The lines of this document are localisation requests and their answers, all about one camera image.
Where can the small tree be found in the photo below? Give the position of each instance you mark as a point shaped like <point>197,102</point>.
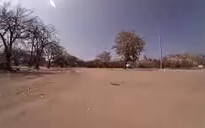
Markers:
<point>104,58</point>

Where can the small stone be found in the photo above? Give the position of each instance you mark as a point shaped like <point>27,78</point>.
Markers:
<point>116,83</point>

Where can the large leafy tree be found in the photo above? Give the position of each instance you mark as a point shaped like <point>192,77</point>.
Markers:
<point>128,45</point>

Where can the pale pole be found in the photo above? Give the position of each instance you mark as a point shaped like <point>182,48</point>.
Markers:
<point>160,50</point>

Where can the distant row of bushes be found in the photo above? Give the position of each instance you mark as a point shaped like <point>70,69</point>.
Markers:
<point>183,61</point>

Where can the row of bare trees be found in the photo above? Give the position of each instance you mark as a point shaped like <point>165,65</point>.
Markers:
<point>10,36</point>

